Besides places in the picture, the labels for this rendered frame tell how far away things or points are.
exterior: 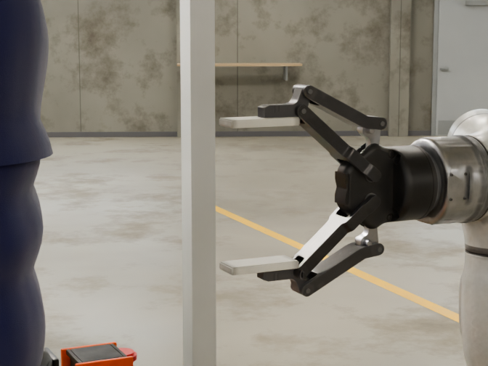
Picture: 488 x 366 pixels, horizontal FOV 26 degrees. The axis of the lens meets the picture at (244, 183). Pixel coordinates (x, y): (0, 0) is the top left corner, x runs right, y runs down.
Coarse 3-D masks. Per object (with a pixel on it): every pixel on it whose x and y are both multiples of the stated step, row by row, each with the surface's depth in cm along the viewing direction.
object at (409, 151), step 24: (384, 168) 103; (408, 168) 102; (432, 168) 103; (336, 192) 103; (360, 192) 102; (384, 192) 104; (408, 192) 102; (432, 192) 103; (384, 216) 104; (408, 216) 104
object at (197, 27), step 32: (192, 0) 461; (192, 32) 463; (192, 64) 465; (192, 96) 467; (192, 128) 469; (192, 160) 471; (192, 192) 473; (192, 224) 475; (192, 256) 477; (192, 288) 480; (192, 320) 482; (192, 352) 484
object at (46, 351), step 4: (44, 348) 123; (48, 348) 123; (44, 352) 120; (48, 352) 121; (52, 352) 121; (44, 356) 119; (48, 356) 119; (52, 356) 120; (44, 360) 118; (48, 360) 118; (52, 360) 119; (56, 360) 119; (44, 364) 116; (48, 364) 117; (52, 364) 119; (56, 364) 119
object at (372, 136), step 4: (360, 128) 103; (364, 128) 102; (360, 132) 103; (364, 132) 102; (368, 132) 102; (372, 132) 102; (376, 132) 103; (380, 132) 103; (364, 136) 103; (368, 136) 103; (372, 136) 103; (376, 136) 103; (368, 140) 103; (372, 140) 103; (376, 140) 103; (368, 144) 103
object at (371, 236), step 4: (364, 228) 105; (368, 228) 104; (376, 228) 105; (364, 232) 105; (368, 232) 104; (372, 232) 104; (376, 232) 105; (360, 236) 105; (364, 236) 104; (368, 236) 104; (372, 236) 104; (376, 236) 105; (356, 240) 105; (360, 240) 104; (364, 240) 104; (368, 240) 104; (372, 240) 105; (376, 240) 105; (356, 244) 105; (360, 244) 104; (364, 244) 104; (368, 244) 104
